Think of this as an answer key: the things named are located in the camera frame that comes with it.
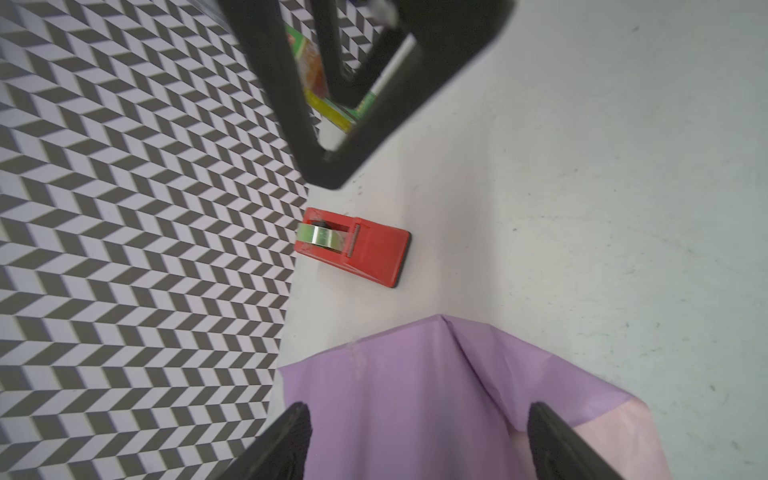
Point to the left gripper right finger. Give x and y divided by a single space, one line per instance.
559 453

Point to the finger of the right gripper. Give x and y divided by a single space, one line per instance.
448 36

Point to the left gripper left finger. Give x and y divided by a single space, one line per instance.
280 453

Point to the pink wrapping paper sheet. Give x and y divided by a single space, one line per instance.
448 398

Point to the green sauce bottle yellow cap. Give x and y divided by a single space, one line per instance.
308 60

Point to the red tape dispenser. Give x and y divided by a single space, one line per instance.
370 250

